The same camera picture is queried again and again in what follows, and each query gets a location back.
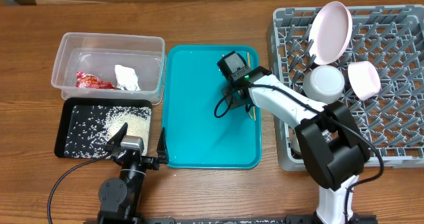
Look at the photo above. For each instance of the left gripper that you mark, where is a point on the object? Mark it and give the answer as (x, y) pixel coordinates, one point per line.
(153, 162)

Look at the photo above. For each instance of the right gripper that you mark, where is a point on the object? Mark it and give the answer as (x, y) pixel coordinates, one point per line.
(234, 102)

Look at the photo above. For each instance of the wooden chopstick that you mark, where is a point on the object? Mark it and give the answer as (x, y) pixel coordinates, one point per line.
(236, 72)
(251, 108)

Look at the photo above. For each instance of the white rice pile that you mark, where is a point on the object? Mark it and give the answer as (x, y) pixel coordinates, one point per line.
(91, 126)

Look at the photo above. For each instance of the white napkin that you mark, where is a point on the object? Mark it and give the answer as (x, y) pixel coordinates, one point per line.
(127, 78)

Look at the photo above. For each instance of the red sauce packet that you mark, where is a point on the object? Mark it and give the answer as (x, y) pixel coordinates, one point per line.
(85, 80)

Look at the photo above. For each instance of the grey bowl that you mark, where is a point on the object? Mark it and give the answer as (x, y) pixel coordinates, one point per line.
(324, 84)

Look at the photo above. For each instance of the large white plate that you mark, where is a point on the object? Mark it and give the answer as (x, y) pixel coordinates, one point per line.
(330, 33)

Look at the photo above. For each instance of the small white plate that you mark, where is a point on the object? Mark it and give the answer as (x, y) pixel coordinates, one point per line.
(364, 79)

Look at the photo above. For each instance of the white cup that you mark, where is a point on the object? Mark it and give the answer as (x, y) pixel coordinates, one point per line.
(295, 145)

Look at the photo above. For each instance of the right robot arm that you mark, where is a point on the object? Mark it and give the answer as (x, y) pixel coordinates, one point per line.
(332, 148)

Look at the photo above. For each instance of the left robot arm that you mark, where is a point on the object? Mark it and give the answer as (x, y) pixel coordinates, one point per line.
(120, 196)

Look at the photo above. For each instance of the black food tray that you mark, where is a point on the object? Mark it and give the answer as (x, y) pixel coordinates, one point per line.
(72, 102)

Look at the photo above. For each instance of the teal plastic tray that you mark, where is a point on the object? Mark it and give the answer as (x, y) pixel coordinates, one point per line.
(199, 134)

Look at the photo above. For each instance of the clear plastic bin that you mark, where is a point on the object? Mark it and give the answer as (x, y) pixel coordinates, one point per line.
(98, 54)

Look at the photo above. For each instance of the grey dish rack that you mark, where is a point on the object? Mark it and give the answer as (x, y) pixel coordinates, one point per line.
(391, 38)

